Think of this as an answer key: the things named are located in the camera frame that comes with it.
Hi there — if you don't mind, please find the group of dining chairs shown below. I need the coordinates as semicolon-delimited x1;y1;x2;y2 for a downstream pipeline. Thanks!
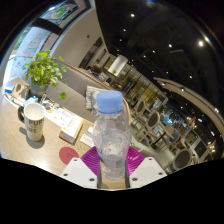
129;98;224;173

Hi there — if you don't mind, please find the clear blue-capped water bottle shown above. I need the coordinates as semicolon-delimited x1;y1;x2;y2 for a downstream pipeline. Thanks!
91;90;133;181

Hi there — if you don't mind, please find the printed paper sheet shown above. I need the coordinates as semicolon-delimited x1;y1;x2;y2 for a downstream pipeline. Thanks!
43;104;74;126

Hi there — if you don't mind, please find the blue card pack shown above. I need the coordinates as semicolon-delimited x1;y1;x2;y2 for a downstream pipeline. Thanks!
3;83;16;95

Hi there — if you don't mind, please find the small light blue carton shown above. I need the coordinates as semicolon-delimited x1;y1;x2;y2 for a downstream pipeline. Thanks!
25;96;39;106

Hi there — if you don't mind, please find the group of ceiling lights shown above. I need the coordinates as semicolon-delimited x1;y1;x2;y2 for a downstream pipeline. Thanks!
121;11;221;114

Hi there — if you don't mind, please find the christmas tree window decal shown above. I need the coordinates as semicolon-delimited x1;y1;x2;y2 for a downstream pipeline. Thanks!
23;31;48;58

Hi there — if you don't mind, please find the orange and white box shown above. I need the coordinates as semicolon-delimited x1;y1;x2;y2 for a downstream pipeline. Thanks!
58;116;85;145

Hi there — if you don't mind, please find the green potted plant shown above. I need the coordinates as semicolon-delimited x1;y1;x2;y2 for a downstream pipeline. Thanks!
14;50;68;101

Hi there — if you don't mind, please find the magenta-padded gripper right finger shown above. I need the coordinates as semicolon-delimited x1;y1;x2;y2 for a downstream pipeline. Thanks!
125;145;168;189

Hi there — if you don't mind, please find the flat round red coaster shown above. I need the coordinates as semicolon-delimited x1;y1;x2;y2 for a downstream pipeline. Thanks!
58;146;80;166

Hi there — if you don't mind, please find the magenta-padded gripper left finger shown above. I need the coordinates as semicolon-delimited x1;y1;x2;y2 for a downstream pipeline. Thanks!
59;145;102;190

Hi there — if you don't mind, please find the white leaflet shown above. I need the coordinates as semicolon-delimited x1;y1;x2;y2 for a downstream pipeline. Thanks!
79;125;96;148

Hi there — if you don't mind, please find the white mug with black handle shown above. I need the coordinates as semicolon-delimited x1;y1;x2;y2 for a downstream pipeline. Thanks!
17;102;46;142

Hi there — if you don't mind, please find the person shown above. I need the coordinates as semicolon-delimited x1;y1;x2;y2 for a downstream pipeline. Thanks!
84;63;109;83

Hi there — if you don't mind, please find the round food window poster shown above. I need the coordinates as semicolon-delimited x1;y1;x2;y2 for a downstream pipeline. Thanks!
49;1;80;21

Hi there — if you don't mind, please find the grey white chevron cushion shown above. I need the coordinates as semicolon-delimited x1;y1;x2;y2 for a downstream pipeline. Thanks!
84;85;101;113

